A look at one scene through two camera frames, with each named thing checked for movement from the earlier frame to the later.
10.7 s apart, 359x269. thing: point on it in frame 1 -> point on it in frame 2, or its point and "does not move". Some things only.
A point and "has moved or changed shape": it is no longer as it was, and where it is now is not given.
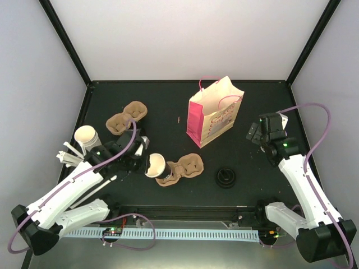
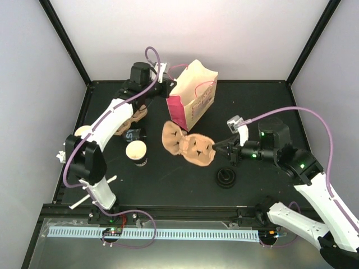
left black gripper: x=141 y=169 -> x=168 y=87
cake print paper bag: x=212 y=109 -> x=193 y=93
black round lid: x=225 y=177 does not move
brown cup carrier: x=188 y=165 -> x=196 y=148
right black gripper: x=253 y=131 -> x=233 y=154
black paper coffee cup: x=159 y=168 has moved or changed shape
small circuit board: x=113 y=231 does not move
